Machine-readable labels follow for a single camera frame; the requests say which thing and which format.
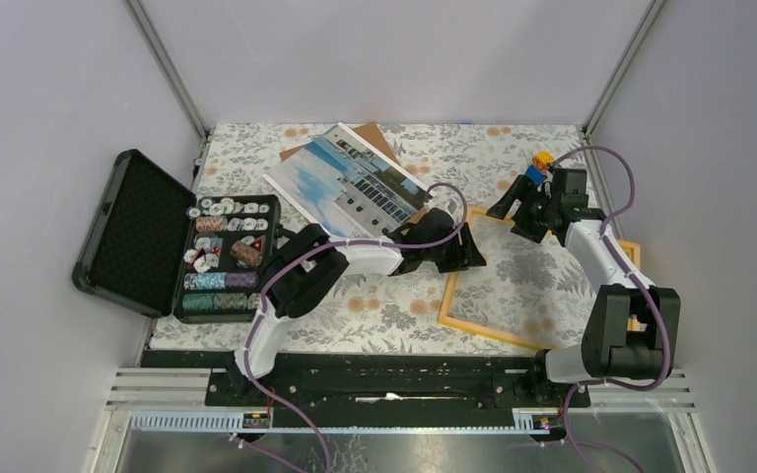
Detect left aluminium corner post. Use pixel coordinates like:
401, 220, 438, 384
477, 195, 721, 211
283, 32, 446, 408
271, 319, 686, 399
122, 0, 210, 142

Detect aluminium rail front frame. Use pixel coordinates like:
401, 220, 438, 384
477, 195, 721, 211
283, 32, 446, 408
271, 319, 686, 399
106, 368, 716, 472

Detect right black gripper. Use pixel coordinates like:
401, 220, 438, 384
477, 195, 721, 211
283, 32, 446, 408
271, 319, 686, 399
485, 174, 558, 244

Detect brown cardboard backing board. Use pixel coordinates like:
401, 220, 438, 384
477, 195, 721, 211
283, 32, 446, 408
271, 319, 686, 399
279, 122, 399, 164

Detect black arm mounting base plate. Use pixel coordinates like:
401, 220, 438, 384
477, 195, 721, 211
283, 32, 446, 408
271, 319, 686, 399
141, 351, 569, 429

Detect printed building photo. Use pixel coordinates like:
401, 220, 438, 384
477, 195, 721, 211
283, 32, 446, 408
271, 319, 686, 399
264, 123, 429, 238

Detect yellow blue toy car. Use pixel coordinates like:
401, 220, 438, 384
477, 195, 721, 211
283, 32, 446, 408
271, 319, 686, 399
524, 151, 555, 186

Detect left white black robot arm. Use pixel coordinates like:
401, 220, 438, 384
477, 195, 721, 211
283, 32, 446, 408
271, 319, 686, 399
228, 208, 487, 405

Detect aluminium corner post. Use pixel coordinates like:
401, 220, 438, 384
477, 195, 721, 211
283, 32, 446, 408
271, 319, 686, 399
122, 0, 210, 142
582, 0, 667, 142

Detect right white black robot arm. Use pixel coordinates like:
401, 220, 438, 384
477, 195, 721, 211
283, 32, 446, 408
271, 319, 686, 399
487, 166, 680, 406

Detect black poker chip case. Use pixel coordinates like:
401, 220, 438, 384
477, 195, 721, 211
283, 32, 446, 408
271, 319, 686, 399
71, 149, 288, 323

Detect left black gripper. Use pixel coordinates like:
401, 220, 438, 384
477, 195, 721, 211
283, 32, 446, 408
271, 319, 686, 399
421, 222, 484, 273

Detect floral patterned table mat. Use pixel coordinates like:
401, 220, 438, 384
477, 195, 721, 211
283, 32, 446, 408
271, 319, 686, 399
148, 123, 582, 355

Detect right aluminium corner post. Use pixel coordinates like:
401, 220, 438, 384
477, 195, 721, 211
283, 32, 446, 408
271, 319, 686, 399
582, 0, 667, 142

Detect yellow wooden picture frame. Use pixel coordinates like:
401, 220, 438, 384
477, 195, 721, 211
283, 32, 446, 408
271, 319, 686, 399
437, 204, 642, 352

